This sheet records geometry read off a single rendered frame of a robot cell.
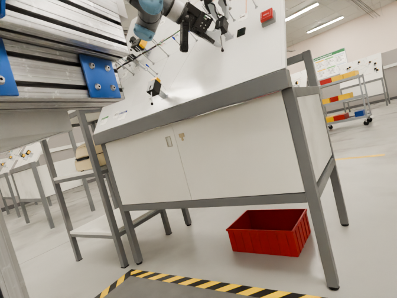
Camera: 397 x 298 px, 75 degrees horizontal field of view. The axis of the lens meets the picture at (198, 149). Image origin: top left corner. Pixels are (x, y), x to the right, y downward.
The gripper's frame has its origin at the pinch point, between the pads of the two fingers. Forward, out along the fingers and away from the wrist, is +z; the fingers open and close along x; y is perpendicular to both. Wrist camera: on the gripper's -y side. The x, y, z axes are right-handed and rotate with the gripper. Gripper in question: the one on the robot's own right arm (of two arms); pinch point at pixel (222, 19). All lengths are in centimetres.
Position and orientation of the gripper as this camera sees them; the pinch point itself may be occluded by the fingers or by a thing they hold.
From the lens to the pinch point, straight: 128.8
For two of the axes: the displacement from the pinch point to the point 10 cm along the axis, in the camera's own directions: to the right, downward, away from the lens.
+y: 3.9, -6.4, 6.6
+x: -8.0, 1.2, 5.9
